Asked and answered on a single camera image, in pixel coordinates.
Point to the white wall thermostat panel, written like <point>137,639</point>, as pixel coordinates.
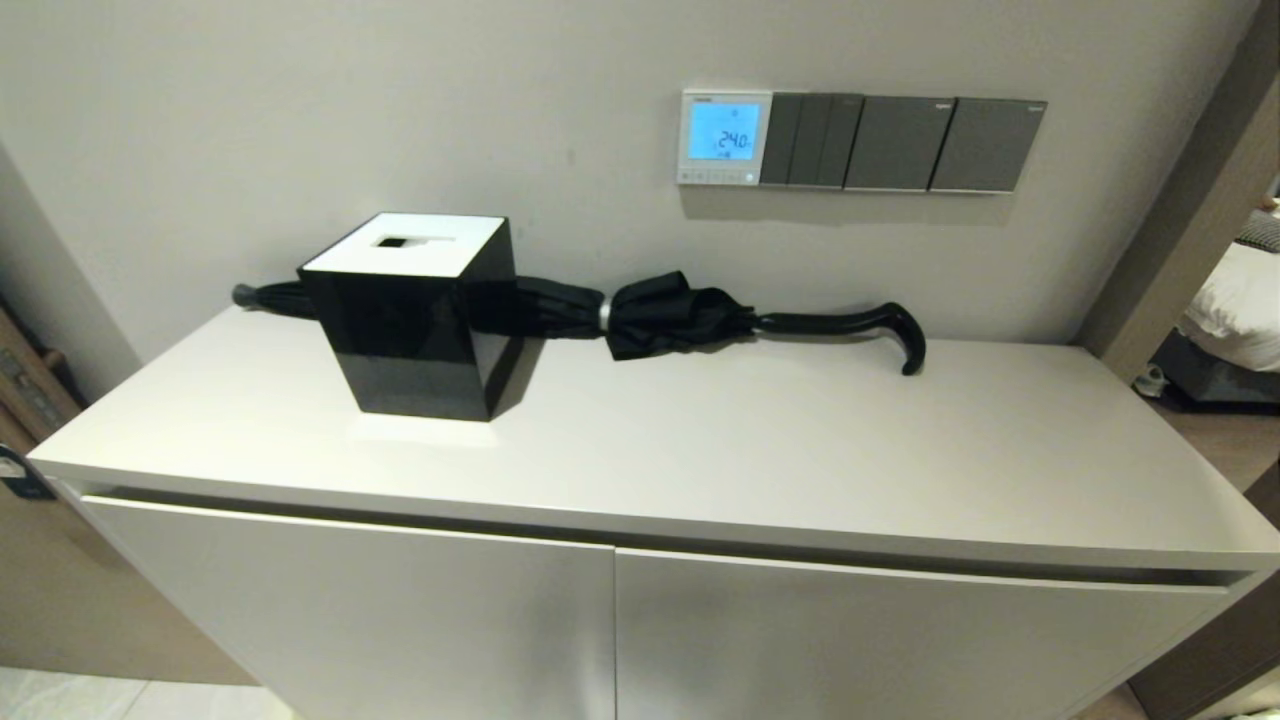
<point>725,135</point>

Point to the black folded umbrella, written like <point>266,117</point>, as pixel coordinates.
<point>660,315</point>

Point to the white sideboard cabinet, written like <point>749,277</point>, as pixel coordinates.
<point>700,450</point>

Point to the black tissue box white lid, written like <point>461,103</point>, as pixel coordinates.
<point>410,330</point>

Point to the white cabinet door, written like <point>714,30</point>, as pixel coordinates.
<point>850,650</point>
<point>380,620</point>

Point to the white slipper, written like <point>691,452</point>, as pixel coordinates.
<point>1151,381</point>

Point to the dark bed base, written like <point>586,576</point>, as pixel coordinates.
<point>1215,385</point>

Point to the white bed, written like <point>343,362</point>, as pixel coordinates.
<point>1235,310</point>

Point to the grey triple rocker wall switch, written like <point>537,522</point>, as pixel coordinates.
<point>810,140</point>

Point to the grey single wall switch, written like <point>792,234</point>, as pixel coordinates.
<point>990,145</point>
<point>900,143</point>

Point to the brown wooden door frame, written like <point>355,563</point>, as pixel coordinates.
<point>1200,200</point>

